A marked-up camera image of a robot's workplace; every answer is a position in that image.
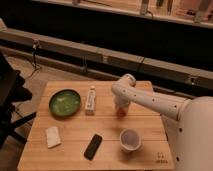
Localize white tube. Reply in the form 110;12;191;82
85;86;96;115

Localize black chair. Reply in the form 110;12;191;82
0;51;36;149

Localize black remote control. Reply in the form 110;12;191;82
84;134;103;160

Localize white sponge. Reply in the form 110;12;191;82
45;126;61;148

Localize green bowl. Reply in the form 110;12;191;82
49;89;81;118

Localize black cable on floor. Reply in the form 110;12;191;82
30;39;43;79

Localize wooden folding table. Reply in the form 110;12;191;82
18;81;174;171

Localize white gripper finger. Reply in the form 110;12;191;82
124;106;129;115

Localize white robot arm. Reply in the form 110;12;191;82
111;74;213;171

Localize red pepper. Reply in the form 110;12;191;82
116;107;127;117

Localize white paper cup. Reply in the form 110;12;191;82
119;129;142;153

